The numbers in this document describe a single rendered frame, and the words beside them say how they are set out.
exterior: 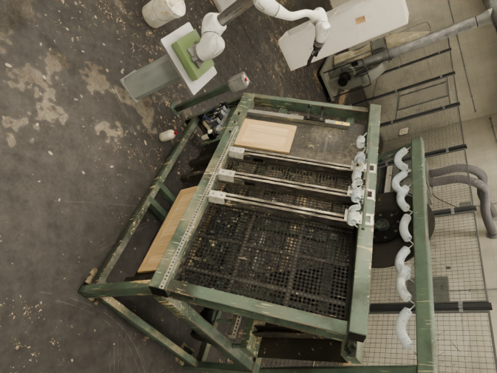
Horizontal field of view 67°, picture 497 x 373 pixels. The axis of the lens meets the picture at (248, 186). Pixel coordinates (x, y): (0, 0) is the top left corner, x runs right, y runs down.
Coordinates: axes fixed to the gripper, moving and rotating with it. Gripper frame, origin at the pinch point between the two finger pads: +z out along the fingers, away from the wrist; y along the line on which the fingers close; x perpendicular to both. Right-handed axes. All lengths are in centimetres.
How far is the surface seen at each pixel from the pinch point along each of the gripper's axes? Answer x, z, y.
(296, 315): 89, -35, 198
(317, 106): 23.9, 37.0, 10.9
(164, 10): -159, 37, 7
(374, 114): 72, 16, 2
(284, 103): -5, 47, 22
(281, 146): 19, 24, 76
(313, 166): 51, 7, 85
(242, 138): -15, 33, 84
